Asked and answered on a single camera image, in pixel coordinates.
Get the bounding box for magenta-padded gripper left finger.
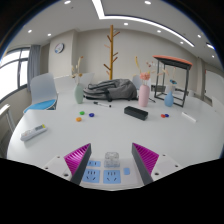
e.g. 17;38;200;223
42;143;92;186

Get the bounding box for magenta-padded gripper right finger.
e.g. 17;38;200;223
131;142;184;186

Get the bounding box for small clear charger block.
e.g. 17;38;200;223
103;151;120;168

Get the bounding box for white power strip blue sockets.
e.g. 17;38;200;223
80;157;145;192

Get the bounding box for black rectangular case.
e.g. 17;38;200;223
123;105;149;121

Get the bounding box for white remote control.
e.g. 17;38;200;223
19;123;48;142

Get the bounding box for white board eraser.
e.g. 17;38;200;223
181;111;197;123

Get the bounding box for black marker pen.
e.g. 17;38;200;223
93;101;112;109

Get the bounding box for pink vase with flowers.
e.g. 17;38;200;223
134;55;166;108

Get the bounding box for blue vase with flowers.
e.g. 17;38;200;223
163;66;178;108

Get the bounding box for green vase with dried stems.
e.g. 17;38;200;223
70;55;85;105

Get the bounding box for grey backpack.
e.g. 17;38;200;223
82;78;139;103

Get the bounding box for white plain chair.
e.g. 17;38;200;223
131;74;144;90
78;72;96;88

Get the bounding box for white chair blue cushion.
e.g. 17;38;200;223
23;72;59;114

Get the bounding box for white side desk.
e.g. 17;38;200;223
0;103;16;158

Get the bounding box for grey curtain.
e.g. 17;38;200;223
27;44;42;93

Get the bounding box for window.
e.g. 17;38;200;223
0;47;31;101

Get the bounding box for wooden coat rack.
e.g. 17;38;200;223
103;24;121;81

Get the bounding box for round ceiling spot lights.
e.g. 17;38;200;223
27;0;203;38

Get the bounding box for long ceiling strip light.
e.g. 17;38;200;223
91;0;195;48

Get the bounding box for white wall board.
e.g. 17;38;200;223
204;69;224;104

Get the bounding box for black frame stand orange top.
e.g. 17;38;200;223
152;54;194;108

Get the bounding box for round wall clock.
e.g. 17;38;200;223
54;42;65;54

